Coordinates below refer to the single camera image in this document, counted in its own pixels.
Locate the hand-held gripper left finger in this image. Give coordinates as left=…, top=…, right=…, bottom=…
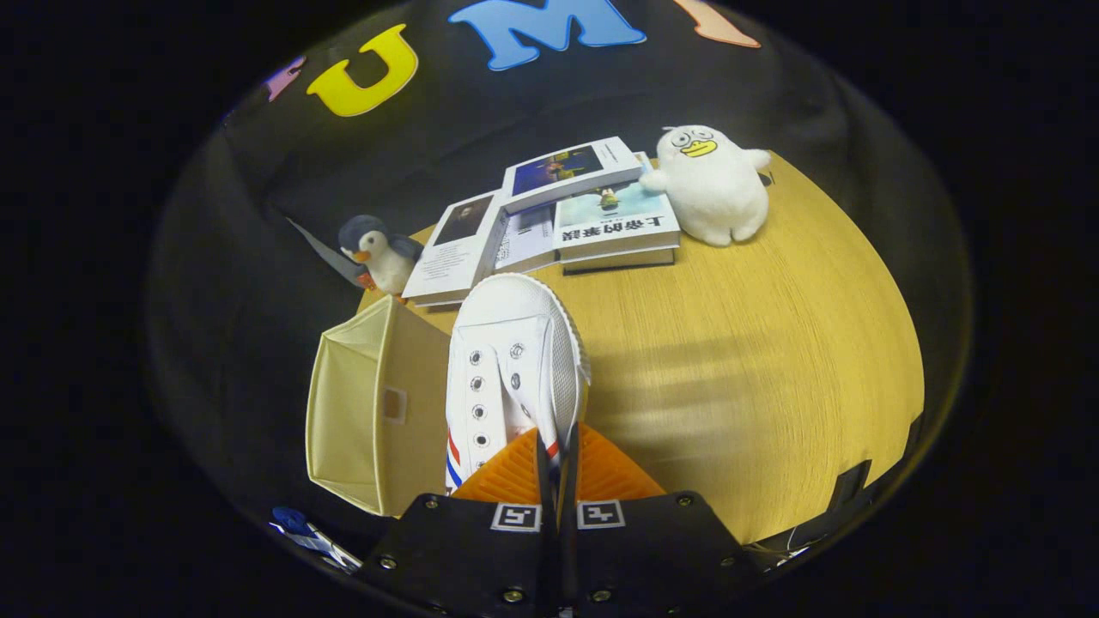
left=356, top=427, right=559, bottom=618

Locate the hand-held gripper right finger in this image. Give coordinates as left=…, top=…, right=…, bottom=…
left=562, top=422, right=761, bottom=618

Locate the cream fabric storage box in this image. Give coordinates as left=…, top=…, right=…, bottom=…
left=306, top=294, right=452, bottom=518

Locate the white canvas shoe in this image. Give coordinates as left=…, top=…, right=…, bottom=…
left=444, top=273, right=592, bottom=497

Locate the blue and white object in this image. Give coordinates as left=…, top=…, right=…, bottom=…
left=270, top=506, right=361, bottom=572

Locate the book with portrait cover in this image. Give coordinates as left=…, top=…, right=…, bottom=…
left=401, top=190, right=509, bottom=308

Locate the grey penguin plush toy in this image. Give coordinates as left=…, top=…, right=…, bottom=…
left=337, top=215, right=425, bottom=299

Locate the white text booklet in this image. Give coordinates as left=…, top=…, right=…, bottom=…
left=494, top=204, right=559, bottom=276

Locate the white book with sea picture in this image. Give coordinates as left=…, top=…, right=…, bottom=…
left=552, top=153, right=681, bottom=263

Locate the black backdrop cloth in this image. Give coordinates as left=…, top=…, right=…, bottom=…
left=150, top=0, right=971, bottom=550

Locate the white duck plush toy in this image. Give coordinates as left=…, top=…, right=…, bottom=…
left=639, top=125, right=773, bottom=248

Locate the book with blue picture cover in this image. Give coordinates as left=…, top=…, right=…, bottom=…
left=501, top=136, right=644, bottom=215

